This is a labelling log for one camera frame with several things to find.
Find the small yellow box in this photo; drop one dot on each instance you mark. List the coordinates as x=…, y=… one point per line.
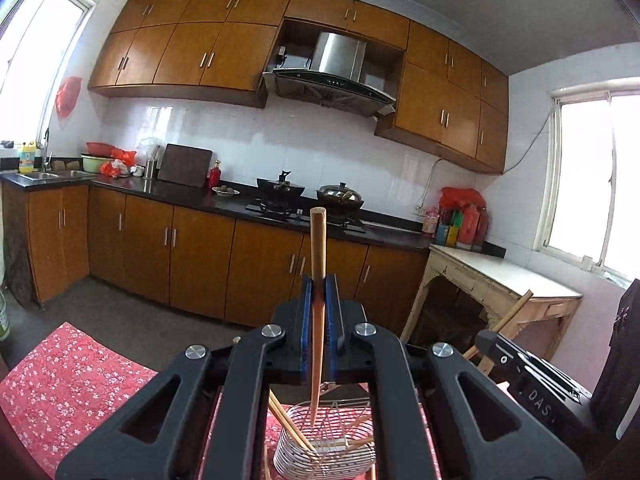
x=452, y=234

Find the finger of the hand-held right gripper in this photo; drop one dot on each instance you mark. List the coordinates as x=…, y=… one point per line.
x=500, y=352

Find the wooden base cabinet unit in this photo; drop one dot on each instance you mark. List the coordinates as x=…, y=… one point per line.
x=145, y=255

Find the black gas stove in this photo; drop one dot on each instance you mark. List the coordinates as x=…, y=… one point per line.
x=350, y=222

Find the red plastic basin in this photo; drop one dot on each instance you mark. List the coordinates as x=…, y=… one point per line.
x=100, y=148

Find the small plate with food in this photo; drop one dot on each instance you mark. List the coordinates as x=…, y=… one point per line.
x=226, y=191

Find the metal canister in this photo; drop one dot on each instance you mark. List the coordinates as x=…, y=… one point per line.
x=150, y=170

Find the red plastic bag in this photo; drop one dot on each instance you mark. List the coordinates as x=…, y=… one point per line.
x=125, y=156
x=107, y=167
x=69, y=97
x=462, y=197

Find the wok with metal lid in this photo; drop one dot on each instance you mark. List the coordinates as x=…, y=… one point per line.
x=340, y=195

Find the steel range hood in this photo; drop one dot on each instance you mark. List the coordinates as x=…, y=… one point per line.
x=340, y=55

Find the black kitchen countertop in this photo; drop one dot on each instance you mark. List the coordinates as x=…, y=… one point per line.
x=190, y=196

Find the red glass bottle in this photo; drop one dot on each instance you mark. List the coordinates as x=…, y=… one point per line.
x=215, y=177

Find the sliding glass window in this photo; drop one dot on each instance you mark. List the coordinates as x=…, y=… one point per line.
x=585, y=175
x=40, y=60

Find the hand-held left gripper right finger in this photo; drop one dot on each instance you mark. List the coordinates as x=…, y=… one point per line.
x=331, y=340

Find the red floral tablecloth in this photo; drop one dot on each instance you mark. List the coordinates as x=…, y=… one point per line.
x=65, y=385

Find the metal faucet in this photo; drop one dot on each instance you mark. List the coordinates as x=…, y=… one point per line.
x=46, y=155

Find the pink label jar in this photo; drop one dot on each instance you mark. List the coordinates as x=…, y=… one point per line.
x=430, y=221

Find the small blue box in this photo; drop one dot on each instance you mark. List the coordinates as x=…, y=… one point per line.
x=441, y=234

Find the steel sink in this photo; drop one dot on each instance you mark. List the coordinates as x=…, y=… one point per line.
x=37, y=176

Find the black power plug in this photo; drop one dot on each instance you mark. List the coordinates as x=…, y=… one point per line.
x=280, y=56

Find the cream wooden side table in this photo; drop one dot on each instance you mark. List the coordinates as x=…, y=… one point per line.
x=500, y=270

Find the wooden wall cabinet unit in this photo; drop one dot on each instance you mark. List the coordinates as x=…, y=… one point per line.
x=175, y=55

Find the dark cutting board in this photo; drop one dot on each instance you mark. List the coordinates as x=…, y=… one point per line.
x=185, y=166

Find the white plastic bag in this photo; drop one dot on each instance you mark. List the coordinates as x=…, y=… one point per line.
x=147, y=147

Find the small white cup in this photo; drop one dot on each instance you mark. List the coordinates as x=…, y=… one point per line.
x=586, y=263

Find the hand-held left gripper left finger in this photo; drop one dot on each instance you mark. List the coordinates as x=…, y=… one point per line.
x=305, y=340

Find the yellow detergent bottle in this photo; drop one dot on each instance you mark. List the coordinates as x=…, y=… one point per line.
x=28, y=160

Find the green plastic basin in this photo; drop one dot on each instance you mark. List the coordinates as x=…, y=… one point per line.
x=95, y=164

